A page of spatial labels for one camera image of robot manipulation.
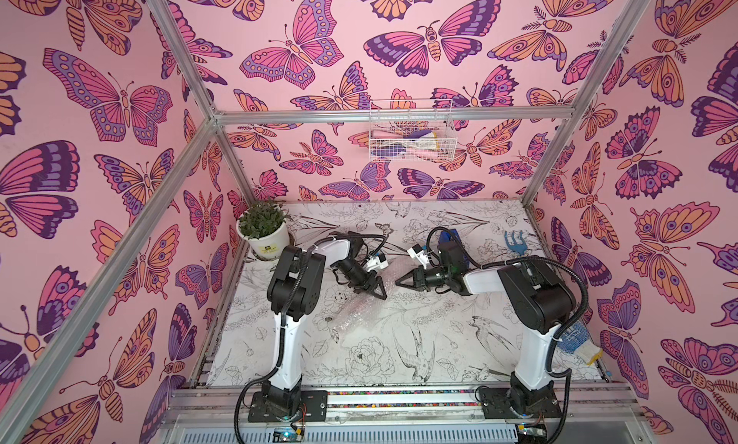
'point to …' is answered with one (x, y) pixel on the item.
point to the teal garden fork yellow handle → (521, 247)
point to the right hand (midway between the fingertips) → (400, 282)
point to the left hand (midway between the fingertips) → (380, 297)
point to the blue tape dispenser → (445, 236)
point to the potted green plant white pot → (264, 225)
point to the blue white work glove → (576, 340)
